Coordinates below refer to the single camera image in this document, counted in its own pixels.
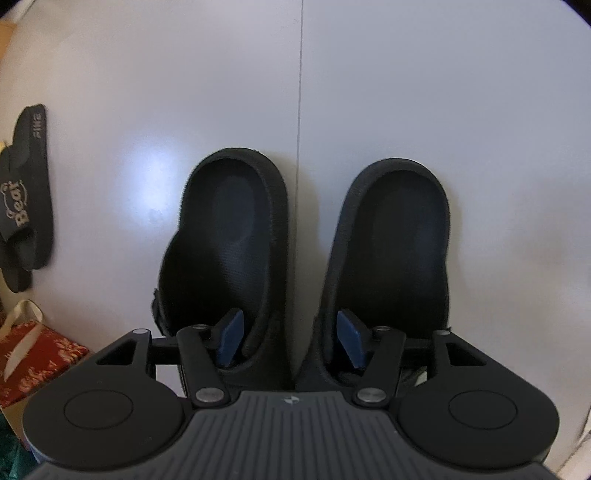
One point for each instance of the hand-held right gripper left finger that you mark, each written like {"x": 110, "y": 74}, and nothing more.
{"x": 231, "y": 334}

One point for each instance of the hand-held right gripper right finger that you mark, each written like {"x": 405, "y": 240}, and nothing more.
{"x": 353, "y": 339}

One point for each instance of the black slip-on mule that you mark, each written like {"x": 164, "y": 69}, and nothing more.
{"x": 221, "y": 240}
{"x": 392, "y": 249}

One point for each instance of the black slide sandal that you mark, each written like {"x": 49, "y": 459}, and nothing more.
{"x": 18, "y": 279}
{"x": 27, "y": 161}

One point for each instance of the dark green cloth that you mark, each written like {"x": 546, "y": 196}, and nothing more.
{"x": 14, "y": 443}

